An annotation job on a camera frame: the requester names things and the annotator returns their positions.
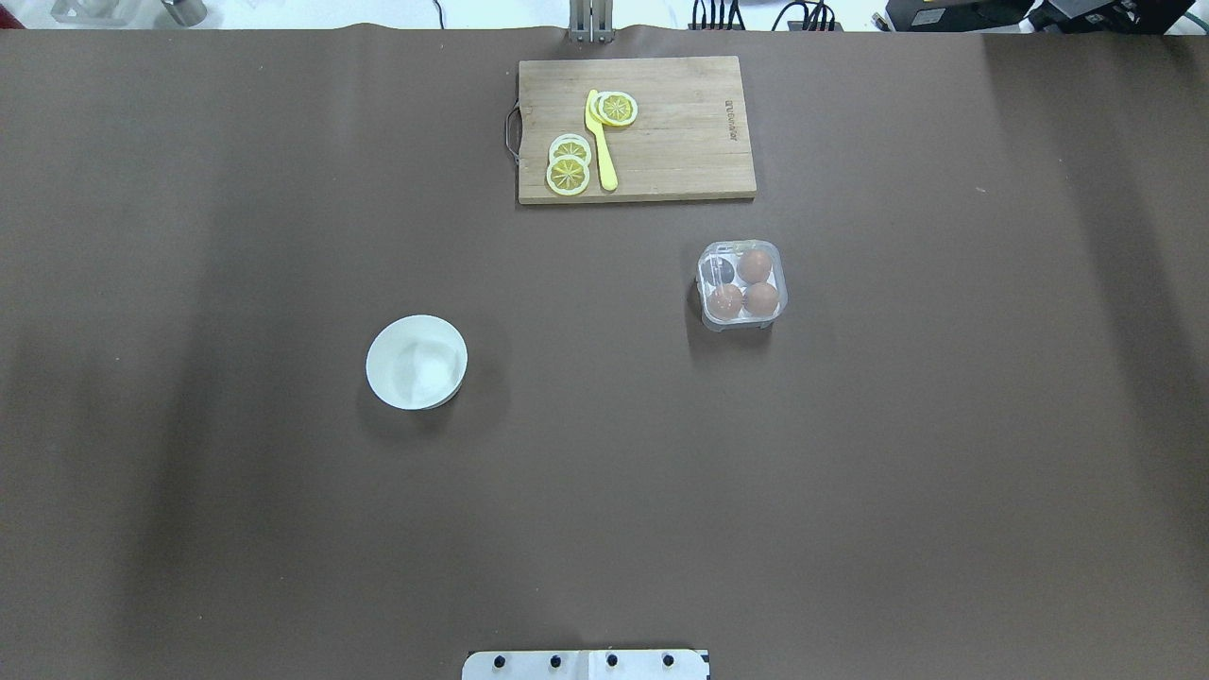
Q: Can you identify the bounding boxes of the brown egg from bowl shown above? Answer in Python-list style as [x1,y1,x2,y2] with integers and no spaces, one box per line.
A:
[707,283,744,322]

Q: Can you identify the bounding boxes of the clear plastic egg box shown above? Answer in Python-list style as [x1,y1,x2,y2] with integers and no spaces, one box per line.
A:
[695,238,789,332]

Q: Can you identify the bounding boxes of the brown egg in box near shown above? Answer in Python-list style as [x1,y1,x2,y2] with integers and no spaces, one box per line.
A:
[744,282,780,318]

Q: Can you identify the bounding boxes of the brown egg in box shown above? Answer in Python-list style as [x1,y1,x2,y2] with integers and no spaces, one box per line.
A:
[737,248,774,286]
[744,282,780,318]

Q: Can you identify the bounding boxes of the brown egg in box far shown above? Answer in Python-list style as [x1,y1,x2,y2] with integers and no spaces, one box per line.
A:
[737,248,774,286]

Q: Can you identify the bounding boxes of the white ceramic bowl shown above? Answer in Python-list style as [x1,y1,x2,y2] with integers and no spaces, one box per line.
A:
[366,315,469,413]

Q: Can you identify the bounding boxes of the lemon slice upper pair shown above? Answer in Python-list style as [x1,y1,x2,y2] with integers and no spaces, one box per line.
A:
[548,133,592,165]

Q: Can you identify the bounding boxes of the yellow plastic knife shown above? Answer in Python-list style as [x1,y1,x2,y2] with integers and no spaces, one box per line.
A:
[584,90,619,191]

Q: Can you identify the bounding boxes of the wooden cutting board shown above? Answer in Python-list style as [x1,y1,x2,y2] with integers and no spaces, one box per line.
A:
[517,56,758,204]

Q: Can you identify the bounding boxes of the lemon slice single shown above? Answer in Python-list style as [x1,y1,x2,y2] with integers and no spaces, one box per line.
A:
[592,91,640,128]

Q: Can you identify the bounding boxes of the aluminium frame post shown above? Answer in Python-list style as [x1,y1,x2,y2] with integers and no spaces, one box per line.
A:
[569,0,617,44]

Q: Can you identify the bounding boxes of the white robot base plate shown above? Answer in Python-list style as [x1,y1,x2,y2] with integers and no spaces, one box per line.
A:
[461,649,711,679]

